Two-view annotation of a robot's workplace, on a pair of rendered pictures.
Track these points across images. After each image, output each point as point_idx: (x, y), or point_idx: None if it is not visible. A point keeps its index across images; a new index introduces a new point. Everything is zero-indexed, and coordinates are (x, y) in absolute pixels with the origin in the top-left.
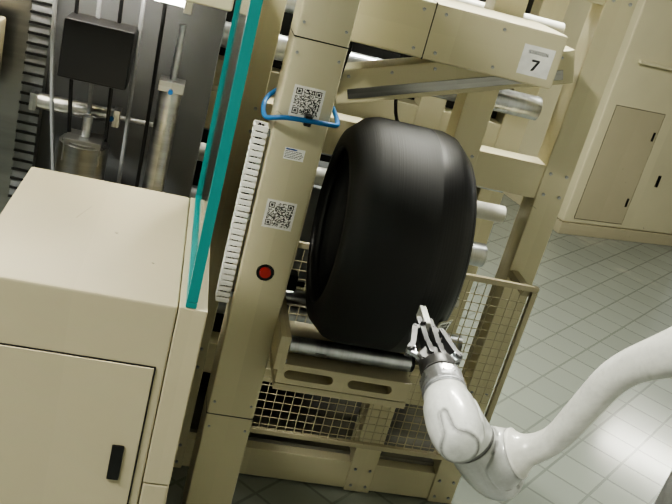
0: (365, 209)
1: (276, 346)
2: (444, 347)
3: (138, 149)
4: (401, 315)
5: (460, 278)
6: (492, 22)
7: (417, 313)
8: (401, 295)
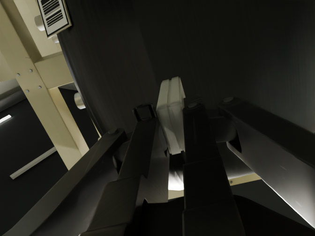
0: (313, 132)
1: None
2: (90, 188)
3: None
4: (167, 0)
5: (102, 124)
6: (178, 195)
7: (183, 88)
8: (201, 53)
